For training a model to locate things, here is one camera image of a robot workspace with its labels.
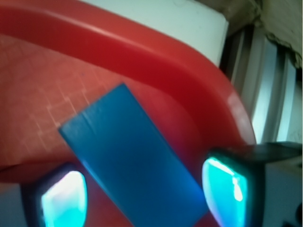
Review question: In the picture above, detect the red plastic tray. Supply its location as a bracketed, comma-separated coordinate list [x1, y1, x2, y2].
[0, 0, 258, 227]

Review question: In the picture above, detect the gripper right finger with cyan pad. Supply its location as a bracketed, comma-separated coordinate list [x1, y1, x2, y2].
[202, 142, 303, 227]

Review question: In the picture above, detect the blue rectangular block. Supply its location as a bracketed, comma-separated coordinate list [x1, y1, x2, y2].
[59, 84, 208, 227]

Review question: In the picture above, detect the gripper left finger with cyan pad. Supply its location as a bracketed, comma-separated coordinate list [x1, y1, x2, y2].
[20, 163, 88, 227]

